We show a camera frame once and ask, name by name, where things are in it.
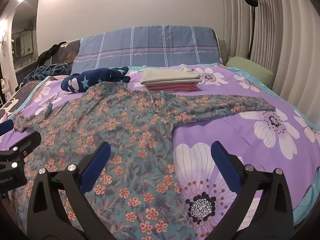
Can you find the purple flower-print bed cover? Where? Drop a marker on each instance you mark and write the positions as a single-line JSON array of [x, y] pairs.
[[225, 130]]

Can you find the navy star-print garment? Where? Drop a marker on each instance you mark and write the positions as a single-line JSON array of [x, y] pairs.
[[95, 80]]

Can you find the teal floral shirt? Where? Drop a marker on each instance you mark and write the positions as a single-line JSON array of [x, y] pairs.
[[125, 130]]

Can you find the white pleated curtain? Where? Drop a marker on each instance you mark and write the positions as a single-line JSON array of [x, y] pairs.
[[287, 42]]

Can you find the blue plaid pillow cover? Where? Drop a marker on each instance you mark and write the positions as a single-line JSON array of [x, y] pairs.
[[150, 47]]

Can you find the arched mirror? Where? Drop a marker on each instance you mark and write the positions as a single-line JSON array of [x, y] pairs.
[[22, 30]]

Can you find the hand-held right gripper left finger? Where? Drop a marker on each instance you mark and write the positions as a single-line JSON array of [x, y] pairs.
[[96, 165]]

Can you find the white cat figurine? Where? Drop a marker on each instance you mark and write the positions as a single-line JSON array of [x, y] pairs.
[[5, 87]]

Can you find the teal fuzzy blanket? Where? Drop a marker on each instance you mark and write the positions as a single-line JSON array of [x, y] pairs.
[[50, 71]]

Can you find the dark printed blanket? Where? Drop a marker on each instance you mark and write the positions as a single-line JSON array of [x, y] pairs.
[[17, 97]]

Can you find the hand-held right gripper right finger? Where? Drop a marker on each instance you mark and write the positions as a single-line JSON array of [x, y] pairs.
[[220, 155]]

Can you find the folded pink cloth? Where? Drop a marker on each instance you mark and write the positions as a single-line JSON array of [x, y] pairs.
[[170, 87]]

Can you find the green pillow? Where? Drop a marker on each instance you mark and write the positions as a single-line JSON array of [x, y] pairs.
[[250, 70]]

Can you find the black floor lamp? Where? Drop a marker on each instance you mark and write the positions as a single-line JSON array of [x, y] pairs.
[[252, 30]]

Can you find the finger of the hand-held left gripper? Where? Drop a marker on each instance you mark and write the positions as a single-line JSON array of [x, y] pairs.
[[27, 142], [6, 126]]

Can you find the dark patterned cloth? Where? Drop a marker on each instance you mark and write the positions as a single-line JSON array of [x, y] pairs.
[[67, 52]]

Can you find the folded cream cloth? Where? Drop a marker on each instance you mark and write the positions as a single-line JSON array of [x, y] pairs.
[[167, 76]]

